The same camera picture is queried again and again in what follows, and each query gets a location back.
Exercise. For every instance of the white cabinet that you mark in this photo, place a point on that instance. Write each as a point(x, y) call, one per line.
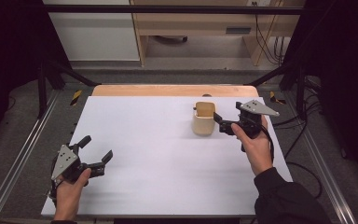
point(96, 34)

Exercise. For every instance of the person's left hand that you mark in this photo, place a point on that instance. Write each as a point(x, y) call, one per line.
point(67, 199)

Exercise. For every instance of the black curtain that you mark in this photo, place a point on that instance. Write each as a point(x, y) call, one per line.
point(345, 62)
point(9, 46)

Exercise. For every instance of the yellow black hazard tape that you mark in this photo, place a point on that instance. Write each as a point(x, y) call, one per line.
point(273, 97)
point(76, 97)

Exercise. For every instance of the dark object under desk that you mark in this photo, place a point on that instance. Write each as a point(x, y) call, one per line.
point(171, 39)

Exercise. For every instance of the aluminium floor rail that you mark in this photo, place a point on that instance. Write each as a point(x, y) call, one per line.
point(18, 158)
point(323, 168)

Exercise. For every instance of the grey label plate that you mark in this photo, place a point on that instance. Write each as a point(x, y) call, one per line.
point(238, 30)

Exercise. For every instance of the person's right hand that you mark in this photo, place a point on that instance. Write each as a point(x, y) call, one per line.
point(258, 149)

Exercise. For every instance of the light wooden desk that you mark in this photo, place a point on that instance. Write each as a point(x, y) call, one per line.
point(195, 21)

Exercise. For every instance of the beige square pen holder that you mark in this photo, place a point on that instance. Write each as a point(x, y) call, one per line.
point(202, 126)

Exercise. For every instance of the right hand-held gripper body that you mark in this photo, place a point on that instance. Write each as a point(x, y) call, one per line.
point(253, 119)

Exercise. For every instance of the black metal frame stand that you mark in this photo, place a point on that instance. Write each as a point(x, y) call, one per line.
point(300, 93)
point(43, 90)

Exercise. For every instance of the black horizontal frame bar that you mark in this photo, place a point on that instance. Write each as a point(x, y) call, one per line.
point(167, 9)

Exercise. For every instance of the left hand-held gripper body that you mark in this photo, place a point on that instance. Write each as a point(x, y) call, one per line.
point(64, 161)

